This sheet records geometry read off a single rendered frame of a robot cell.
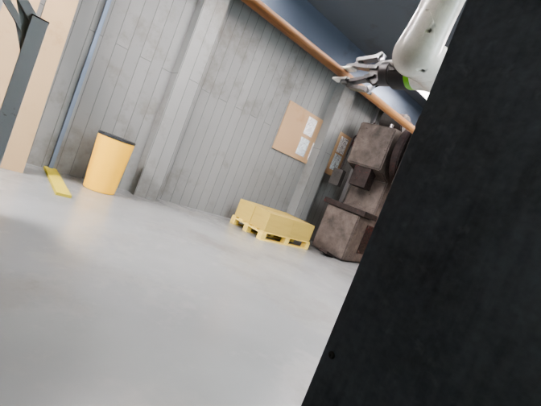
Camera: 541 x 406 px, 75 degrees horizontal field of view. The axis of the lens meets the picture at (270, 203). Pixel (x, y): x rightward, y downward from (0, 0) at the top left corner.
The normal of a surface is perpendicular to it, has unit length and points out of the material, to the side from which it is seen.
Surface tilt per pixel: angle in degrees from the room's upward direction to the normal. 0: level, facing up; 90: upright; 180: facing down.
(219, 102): 90
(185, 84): 90
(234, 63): 90
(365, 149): 92
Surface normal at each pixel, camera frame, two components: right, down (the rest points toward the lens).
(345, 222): -0.59, -0.18
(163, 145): 0.58, 0.27
